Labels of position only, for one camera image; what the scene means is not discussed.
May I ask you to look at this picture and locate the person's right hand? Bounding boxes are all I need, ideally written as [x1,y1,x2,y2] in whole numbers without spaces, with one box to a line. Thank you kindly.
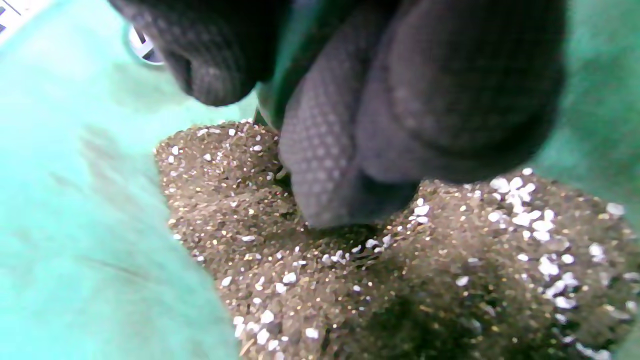
[107,0,568,231]

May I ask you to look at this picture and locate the teal plastic storage box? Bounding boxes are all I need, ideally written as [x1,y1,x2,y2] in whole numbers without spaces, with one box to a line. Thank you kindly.
[0,0,640,360]

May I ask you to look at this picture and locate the green garden trowel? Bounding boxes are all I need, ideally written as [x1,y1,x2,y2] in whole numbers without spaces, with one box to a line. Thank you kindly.
[256,0,381,132]

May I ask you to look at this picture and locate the brown potting mix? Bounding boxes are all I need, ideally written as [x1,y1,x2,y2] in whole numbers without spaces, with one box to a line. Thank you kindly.
[154,120,640,360]

